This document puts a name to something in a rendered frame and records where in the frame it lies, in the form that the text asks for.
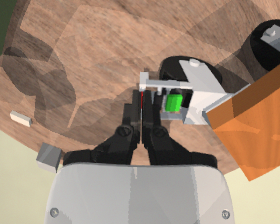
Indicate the brown wooden dolly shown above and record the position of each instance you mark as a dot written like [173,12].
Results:
[247,122]

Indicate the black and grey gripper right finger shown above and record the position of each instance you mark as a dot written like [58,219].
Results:
[166,150]

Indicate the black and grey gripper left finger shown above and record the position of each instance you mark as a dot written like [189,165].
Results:
[118,148]

